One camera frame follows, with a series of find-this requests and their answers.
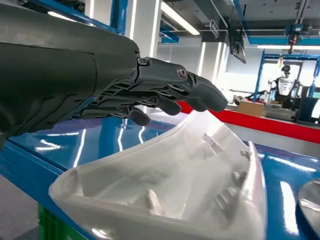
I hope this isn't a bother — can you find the blue metal shelf rack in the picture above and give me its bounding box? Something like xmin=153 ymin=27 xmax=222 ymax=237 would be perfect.
xmin=0 ymin=0 xmax=320 ymax=240

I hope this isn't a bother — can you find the green plastic crate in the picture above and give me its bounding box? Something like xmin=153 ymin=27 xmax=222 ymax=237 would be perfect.
xmin=37 ymin=203 xmax=87 ymax=240

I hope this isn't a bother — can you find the ceiling light strip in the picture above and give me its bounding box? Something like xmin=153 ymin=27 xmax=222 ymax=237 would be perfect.
xmin=160 ymin=1 xmax=201 ymax=36

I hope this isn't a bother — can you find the hanging sign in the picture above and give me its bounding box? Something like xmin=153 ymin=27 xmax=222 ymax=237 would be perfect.
xmin=209 ymin=19 xmax=220 ymax=39

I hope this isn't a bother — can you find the black hanging monitor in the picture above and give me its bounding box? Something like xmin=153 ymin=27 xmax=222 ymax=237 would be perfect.
xmin=228 ymin=24 xmax=248 ymax=64

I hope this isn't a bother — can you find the brown cardboard box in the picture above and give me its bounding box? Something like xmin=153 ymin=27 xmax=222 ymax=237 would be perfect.
xmin=237 ymin=100 xmax=264 ymax=117

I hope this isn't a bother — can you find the red barrier belt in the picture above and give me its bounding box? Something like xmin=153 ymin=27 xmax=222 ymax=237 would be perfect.
xmin=177 ymin=100 xmax=320 ymax=145

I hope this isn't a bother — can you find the white black humanoid robot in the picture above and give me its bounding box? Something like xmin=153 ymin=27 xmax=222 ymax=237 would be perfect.
xmin=266 ymin=64 xmax=303 ymax=110

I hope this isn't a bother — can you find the overhead hoist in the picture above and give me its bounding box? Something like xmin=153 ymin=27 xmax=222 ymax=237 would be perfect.
xmin=285 ymin=23 xmax=304 ymax=56

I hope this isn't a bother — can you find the silver wheel hubcap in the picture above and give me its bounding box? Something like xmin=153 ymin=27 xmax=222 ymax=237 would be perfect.
xmin=296 ymin=178 xmax=320 ymax=238

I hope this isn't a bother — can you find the blue gantry frame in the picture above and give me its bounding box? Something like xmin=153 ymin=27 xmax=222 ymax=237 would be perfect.
xmin=252 ymin=49 xmax=320 ymax=103

